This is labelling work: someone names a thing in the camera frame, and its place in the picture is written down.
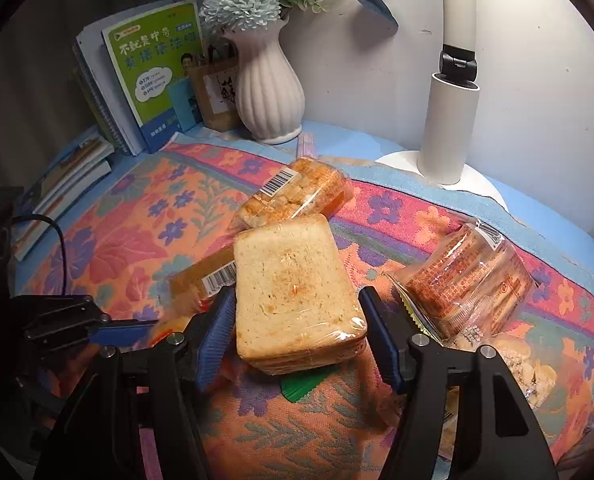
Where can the white ribbed vase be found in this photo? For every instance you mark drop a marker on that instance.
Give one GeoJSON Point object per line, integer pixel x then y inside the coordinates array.
{"type": "Point", "coordinates": [267, 85]}

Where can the light blue table mat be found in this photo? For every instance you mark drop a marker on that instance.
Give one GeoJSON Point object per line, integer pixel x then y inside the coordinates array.
{"type": "Point", "coordinates": [377, 180]}

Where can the pink striped packet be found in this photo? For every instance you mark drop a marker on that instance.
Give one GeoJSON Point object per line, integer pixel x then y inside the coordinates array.
{"type": "Point", "coordinates": [307, 145]}

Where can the brown cake pack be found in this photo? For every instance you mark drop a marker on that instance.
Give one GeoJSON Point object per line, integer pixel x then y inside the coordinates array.
{"type": "Point", "coordinates": [202, 277]}

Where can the brown paper bag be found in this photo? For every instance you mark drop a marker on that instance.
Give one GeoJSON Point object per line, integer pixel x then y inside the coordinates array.
{"type": "Point", "coordinates": [219, 90]}

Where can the small blue card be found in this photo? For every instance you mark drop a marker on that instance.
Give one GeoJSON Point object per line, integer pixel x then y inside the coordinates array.
{"type": "Point", "coordinates": [184, 107]}

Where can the clear cookie pack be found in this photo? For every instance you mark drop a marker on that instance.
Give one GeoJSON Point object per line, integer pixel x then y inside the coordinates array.
{"type": "Point", "coordinates": [522, 370]}

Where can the orange label snack pack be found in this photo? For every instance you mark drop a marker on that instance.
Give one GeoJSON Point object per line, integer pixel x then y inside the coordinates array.
{"type": "Point", "coordinates": [462, 285]}

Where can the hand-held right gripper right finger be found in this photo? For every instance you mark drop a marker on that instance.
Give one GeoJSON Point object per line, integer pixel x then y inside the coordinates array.
{"type": "Point", "coordinates": [382, 342]}

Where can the floral tablecloth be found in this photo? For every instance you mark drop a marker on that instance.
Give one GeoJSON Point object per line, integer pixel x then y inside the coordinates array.
{"type": "Point", "coordinates": [127, 240]}

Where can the white desk lamp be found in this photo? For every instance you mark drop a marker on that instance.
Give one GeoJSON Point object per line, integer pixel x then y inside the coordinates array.
{"type": "Point", "coordinates": [452, 120]}

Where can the green cover book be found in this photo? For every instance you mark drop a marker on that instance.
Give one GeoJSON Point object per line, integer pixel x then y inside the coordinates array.
{"type": "Point", "coordinates": [147, 75]}

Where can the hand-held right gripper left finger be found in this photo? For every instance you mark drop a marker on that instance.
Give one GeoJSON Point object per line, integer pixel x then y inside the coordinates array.
{"type": "Point", "coordinates": [216, 342]}

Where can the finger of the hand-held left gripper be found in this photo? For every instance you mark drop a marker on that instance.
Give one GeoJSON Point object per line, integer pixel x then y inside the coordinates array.
{"type": "Point", "coordinates": [124, 331]}

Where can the sliced toast bread pack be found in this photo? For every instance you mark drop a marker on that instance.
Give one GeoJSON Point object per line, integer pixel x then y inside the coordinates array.
{"type": "Point", "coordinates": [297, 290]}

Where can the stack of flat books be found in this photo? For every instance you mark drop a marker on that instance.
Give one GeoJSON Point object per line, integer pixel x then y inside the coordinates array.
{"type": "Point", "coordinates": [62, 185]}

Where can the green foil packet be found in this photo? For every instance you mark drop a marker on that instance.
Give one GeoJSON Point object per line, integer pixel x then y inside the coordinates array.
{"type": "Point", "coordinates": [312, 385]}

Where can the grey spiral notebooks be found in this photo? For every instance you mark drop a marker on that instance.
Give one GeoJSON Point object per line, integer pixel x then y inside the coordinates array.
{"type": "Point", "coordinates": [102, 90]}

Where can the orange rusk pack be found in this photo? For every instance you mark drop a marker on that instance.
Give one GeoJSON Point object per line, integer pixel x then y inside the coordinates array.
{"type": "Point", "coordinates": [297, 192]}

